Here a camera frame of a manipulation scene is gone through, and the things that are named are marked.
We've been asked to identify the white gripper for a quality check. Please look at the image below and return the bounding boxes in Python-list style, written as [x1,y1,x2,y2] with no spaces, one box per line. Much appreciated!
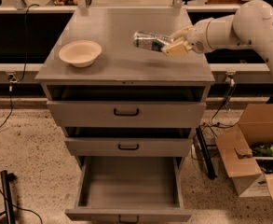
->
[161,18,212,57]

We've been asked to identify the silver redbull can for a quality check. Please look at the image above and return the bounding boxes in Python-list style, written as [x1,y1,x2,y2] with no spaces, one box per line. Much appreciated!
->
[133,31,173,52]

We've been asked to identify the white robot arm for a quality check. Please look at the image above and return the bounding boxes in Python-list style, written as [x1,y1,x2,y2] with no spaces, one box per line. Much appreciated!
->
[161,0,273,76]

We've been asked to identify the grey drawer cabinet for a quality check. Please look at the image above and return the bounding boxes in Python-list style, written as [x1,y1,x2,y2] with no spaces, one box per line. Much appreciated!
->
[34,7,216,173]

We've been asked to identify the grey top drawer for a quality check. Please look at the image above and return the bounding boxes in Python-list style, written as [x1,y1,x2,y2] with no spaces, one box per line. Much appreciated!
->
[48,101,206,128]

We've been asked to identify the grey drawer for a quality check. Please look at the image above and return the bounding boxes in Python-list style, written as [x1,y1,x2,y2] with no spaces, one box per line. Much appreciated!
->
[48,101,206,128]
[65,157,191,224]
[65,138,192,157]

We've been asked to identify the grey middle drawer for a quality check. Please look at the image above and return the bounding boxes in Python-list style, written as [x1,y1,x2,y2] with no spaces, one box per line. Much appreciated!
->
[65,138,192,157]

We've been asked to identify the grey bottom drawer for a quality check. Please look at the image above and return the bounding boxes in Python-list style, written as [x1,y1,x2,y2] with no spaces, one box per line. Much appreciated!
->
[65,157,191,224]

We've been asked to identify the cream paper bowl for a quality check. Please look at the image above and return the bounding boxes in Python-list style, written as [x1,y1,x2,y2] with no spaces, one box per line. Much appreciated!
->
[59,40,102,68]

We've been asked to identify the brown cardboard box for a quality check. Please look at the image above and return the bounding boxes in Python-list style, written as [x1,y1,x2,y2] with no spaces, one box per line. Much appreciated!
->
[216,104,273,200]

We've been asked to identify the black bar leaning on floor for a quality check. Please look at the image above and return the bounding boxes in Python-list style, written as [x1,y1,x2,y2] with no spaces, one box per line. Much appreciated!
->
[196,127,217,180]

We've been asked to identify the green bag in box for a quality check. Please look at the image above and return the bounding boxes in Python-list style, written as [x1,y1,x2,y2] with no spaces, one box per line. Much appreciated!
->
[252,144,273,157]

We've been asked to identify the black hanging cable left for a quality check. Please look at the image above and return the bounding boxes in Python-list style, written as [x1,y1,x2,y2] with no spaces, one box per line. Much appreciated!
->
[0,3,41,139]

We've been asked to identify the black stand with cable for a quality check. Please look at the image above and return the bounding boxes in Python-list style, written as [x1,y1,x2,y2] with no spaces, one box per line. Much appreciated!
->
[0,170,43,224]

